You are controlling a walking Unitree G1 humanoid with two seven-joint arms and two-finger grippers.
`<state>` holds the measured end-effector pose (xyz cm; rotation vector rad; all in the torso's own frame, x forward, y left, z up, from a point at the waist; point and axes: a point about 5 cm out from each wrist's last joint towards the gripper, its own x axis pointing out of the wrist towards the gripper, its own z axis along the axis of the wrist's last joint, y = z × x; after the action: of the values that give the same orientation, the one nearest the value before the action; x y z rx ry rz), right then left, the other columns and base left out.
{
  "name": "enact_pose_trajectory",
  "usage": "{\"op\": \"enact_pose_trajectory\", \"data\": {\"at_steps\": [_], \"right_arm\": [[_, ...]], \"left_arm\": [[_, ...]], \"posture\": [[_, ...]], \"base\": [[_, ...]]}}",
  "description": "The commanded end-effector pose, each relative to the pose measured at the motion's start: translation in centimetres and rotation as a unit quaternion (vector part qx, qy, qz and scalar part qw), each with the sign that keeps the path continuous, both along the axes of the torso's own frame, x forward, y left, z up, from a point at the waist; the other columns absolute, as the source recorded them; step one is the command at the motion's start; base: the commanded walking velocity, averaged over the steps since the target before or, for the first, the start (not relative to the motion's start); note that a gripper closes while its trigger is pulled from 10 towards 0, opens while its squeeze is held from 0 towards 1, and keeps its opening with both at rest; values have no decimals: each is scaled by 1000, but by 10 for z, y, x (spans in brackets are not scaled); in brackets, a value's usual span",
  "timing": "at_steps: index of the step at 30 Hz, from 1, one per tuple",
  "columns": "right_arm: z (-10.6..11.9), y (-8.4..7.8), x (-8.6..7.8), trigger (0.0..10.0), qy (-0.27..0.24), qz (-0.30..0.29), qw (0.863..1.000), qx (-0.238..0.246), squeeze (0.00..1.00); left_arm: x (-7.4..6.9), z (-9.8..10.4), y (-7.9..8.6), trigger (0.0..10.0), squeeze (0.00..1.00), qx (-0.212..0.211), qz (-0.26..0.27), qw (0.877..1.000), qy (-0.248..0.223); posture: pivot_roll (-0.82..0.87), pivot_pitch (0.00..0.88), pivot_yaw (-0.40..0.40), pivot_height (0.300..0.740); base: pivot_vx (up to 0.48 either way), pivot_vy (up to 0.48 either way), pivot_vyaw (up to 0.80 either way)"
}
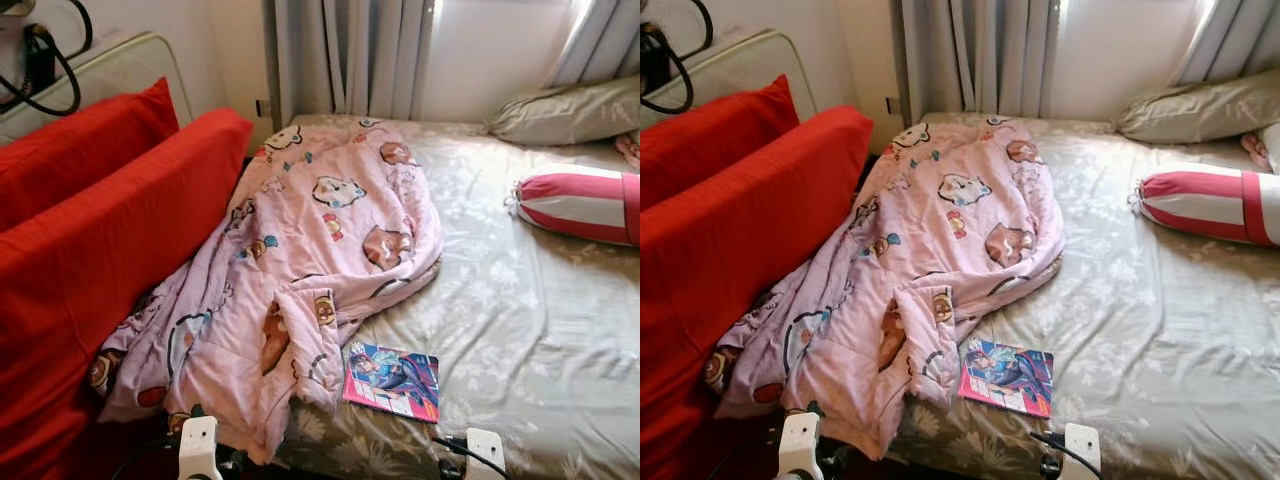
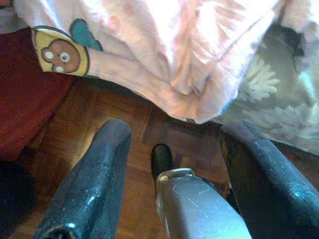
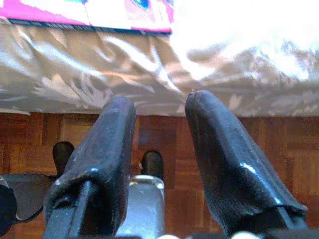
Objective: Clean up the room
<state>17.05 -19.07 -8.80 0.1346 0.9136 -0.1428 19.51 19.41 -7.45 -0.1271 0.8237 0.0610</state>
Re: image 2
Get pink cartoon print blanket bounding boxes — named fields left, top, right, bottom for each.
left=13, top=0, right=319, bottom=124

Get large red cushion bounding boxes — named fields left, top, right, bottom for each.
left=0, top=26, right=75, bottom=162

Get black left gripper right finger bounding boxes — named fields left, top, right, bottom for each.
left=220, top=120, right=319, bottom=239

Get bed with grey floral sheet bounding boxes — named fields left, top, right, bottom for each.
left=214, top=29, right=319, bottom=156

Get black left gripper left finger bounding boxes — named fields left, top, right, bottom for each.
left=37, top=119, right=132, bottom=239

